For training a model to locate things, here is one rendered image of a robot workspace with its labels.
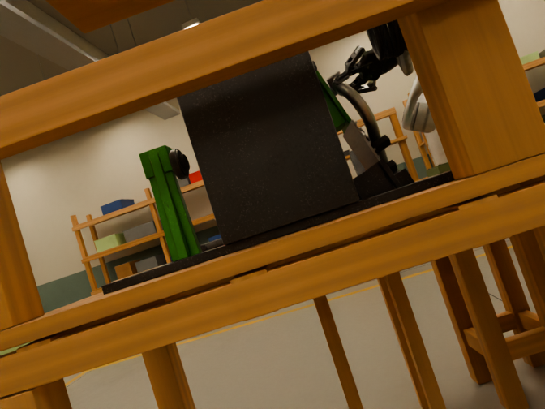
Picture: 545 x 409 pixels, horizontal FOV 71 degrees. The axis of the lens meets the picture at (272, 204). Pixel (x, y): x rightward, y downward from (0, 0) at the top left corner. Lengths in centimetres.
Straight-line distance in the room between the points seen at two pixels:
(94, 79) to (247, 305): 48
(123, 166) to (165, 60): 703
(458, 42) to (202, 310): 65
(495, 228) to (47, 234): 828
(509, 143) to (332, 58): 641
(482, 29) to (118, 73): 64
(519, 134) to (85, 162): 778
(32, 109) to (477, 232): 80
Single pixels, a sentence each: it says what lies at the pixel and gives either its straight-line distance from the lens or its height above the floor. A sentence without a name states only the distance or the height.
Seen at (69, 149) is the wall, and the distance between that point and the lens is 839.
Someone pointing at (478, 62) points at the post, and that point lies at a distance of 79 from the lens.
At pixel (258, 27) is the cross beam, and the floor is 123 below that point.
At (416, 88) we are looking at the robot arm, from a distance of 126.
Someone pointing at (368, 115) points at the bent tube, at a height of 109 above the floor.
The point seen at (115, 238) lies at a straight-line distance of 713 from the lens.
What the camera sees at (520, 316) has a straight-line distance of 196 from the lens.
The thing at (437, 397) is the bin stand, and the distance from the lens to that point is 163.
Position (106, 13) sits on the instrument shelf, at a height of 150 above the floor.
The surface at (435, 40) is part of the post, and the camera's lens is 78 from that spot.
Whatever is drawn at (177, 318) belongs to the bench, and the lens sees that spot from 73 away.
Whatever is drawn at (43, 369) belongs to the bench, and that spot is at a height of 79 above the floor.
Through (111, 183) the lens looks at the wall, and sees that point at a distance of 782.
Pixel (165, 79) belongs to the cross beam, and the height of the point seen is 120.
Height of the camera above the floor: 90
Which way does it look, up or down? 3 degrees up
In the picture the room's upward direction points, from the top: 18 degrees counter-clockwise
